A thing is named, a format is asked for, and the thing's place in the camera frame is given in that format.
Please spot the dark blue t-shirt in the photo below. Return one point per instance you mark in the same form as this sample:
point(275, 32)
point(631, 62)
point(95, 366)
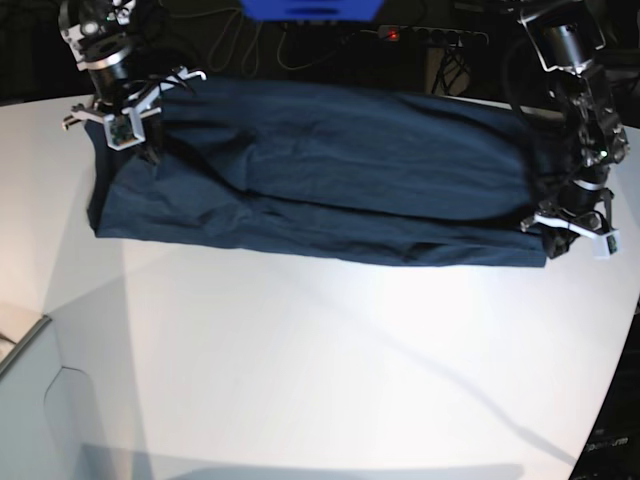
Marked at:
point(361, 175)

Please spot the blue plastic bin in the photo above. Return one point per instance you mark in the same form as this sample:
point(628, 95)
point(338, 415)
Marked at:
point(311, 10)

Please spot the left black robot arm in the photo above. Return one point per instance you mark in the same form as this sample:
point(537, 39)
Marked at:
point(566, 37)

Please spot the left gripper body with mount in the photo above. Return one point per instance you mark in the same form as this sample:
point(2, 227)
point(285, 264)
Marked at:
point(594, 225)

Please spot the black power strip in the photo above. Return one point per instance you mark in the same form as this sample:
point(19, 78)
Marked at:
point(433, 37)

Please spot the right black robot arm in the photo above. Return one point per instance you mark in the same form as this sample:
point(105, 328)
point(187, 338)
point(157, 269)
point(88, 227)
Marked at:
point(104, 45)

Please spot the right gripper body with mount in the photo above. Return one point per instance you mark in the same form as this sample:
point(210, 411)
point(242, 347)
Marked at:
point(123, 121)

